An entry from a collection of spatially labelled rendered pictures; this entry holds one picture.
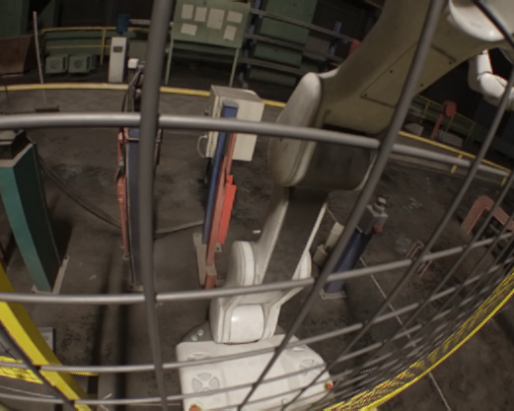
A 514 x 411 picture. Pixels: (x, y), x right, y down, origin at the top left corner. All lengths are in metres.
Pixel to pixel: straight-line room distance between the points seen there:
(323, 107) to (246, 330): 0.89
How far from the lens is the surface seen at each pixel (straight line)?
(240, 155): 1.73
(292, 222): 0.68
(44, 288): 1.73
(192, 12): 6.26
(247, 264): 0.79
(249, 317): 1.14
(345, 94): 0.48
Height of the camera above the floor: 1.32
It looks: 33 degrees down
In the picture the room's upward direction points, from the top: 15 degrees clockwise
